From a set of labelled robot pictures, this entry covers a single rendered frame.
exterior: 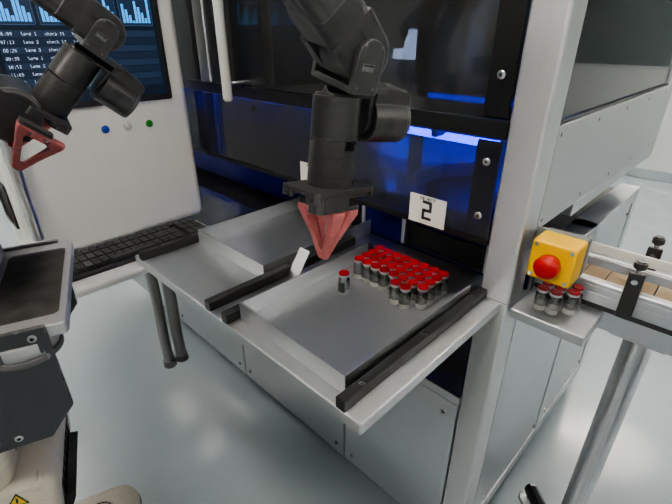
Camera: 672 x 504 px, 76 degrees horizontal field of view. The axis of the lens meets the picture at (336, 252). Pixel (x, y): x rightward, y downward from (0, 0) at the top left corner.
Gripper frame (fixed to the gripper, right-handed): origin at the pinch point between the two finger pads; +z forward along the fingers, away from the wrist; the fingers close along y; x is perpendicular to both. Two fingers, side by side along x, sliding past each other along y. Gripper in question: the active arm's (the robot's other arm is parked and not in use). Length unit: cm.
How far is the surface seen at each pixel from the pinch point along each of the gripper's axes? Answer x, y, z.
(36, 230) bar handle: 83, -15, 19
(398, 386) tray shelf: -10.1, 7.7, 19.2
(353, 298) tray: 10.1, 20.0, 17.2
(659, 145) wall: 34, 501, 5
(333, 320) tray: 7.8, 12.3, 18.3
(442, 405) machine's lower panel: -2, 43, 47
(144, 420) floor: 101, 14, 107
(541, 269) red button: -17.7, 33.0, 4.1
